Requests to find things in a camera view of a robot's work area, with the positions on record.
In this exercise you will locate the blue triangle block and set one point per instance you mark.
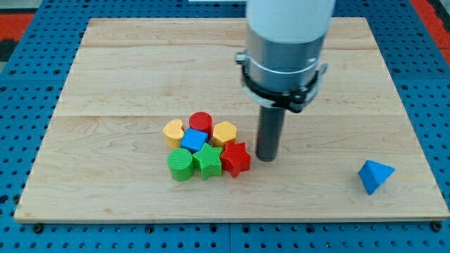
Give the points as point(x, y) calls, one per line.
point(374, 174)

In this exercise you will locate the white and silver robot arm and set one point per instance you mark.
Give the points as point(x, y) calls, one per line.
point(281, 62)

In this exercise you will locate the yellow hexagon block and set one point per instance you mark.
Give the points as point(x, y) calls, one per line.
point(222, 133)

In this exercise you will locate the red cylinder block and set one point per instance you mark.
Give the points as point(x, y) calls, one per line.
point(201, 121)

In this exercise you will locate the red star block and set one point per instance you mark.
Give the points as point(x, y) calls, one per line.
point(235, 158)

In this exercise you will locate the blue cube block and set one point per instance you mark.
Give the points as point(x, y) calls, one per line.
point(193, 140)

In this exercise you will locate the green star block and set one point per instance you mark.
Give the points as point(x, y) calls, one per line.
point(207, 161)

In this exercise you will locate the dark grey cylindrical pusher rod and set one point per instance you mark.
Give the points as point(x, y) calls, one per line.
point(269, 133)

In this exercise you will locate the yellow heart block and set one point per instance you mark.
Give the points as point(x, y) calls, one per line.
point(173, 132)

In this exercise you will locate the green cylinder block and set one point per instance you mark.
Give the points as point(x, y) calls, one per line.
point(180, 163)

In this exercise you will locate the light wooden board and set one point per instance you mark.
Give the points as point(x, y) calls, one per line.
point(104, 158)

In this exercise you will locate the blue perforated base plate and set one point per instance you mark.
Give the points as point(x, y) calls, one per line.
point(33, 78)

